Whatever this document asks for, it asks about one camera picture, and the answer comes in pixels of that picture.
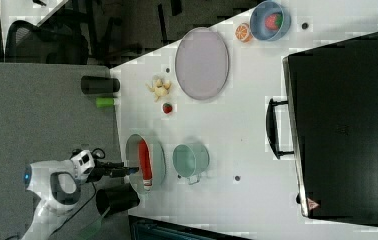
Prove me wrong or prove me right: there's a black office chair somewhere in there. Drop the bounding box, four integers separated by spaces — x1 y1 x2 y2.
4 20 89 65

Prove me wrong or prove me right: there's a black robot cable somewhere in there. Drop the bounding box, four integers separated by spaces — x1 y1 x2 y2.
3 147 106 240

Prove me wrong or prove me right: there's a small red strawberry toy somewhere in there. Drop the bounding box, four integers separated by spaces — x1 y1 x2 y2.
162 103 173 114

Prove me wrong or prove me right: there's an orange slice toy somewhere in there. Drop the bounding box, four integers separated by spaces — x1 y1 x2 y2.
235 23 252 43

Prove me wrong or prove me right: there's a strawberry toy in bowl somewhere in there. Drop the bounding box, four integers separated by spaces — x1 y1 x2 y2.
265 13 283 31

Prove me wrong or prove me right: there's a red plush ketchup bottle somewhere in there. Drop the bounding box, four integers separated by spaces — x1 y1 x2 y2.
138 140 152 191

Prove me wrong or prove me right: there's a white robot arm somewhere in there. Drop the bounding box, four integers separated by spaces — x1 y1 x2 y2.
21 160 139 240

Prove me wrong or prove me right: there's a green metal pot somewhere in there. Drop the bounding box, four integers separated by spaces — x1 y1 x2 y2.
172 142 210 185

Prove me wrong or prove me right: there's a yellow banana peel toy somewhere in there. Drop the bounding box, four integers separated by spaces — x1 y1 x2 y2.
146 76 172 102

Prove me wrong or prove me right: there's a blue bowl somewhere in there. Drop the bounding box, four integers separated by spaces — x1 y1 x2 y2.
250 0 291 41

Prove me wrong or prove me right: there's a green perforated strainer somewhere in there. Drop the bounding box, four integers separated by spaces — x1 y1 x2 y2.
125 133 166 195

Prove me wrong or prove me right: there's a green small cylinder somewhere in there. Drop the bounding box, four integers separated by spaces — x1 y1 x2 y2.
95 97 115 108

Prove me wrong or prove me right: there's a lavender oval plate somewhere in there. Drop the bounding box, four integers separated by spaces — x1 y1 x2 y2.
175 27 229 100

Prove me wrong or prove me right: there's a black cylinder post upper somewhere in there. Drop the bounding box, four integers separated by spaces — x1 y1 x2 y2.
81 76 120 94

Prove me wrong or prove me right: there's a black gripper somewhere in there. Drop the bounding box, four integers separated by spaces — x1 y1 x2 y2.
87 160 139 182

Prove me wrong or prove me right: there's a black toaster oven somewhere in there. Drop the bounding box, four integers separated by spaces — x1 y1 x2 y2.
282 32 378 227

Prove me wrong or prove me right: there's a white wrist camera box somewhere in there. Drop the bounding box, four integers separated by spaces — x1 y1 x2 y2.
71 150 95 182

